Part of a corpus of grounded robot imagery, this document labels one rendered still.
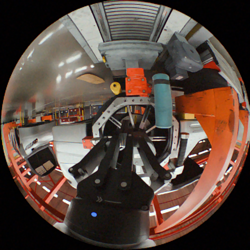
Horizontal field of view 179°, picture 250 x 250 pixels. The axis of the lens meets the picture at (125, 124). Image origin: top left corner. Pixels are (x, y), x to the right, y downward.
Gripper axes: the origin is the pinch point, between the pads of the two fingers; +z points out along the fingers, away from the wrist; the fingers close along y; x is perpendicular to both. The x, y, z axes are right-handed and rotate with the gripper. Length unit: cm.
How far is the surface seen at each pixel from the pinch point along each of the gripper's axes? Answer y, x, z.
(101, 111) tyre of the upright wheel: -19.3, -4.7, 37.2
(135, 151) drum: 2.3, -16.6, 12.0
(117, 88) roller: -7.0, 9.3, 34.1
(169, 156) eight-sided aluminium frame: 25.9, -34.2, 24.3
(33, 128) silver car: -240, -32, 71
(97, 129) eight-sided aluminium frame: -19.7, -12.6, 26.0
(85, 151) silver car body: -42, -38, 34
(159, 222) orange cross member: 52, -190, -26
